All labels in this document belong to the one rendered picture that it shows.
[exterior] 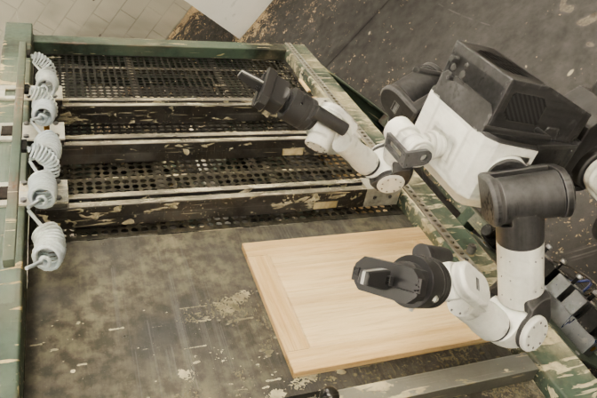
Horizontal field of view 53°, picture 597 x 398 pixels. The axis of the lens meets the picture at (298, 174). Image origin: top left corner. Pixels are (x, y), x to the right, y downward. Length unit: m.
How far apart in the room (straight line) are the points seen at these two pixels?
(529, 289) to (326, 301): 0.51
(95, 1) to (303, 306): 5.58
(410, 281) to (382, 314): 0.60
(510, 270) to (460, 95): 0.37
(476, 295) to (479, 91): 0.42
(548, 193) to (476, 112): 0.22
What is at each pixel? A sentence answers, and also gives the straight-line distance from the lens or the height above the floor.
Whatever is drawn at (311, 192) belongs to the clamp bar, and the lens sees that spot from 1.78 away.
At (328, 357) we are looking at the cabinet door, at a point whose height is 1.29.
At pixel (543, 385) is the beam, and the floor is 0.89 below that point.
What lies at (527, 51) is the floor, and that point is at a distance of 3.22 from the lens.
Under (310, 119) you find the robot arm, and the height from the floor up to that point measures 1.46.
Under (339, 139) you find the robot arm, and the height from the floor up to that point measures 1.31.
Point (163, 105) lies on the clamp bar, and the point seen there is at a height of 1.49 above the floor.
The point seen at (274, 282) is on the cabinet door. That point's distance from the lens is 1.53.
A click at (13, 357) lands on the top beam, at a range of 1.27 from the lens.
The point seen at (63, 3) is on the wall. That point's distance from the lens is 6.79.
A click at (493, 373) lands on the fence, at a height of 1.01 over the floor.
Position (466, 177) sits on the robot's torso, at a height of 1.33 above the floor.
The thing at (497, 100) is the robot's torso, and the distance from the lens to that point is 1.22.
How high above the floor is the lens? 2.29
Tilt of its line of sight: 36 degrees down
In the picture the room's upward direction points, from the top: 60 degrees counter-clockwise
